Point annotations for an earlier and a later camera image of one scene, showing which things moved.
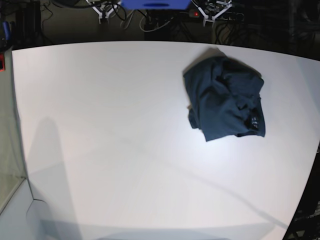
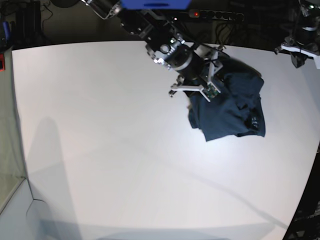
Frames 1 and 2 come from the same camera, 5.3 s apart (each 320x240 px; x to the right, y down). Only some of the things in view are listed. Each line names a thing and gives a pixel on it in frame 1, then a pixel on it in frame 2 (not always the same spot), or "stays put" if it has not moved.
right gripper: [211, 9] -> [299, 55]
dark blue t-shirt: [224, 98] stays put
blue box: [156, 5] stays put
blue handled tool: [7, 30] stays put
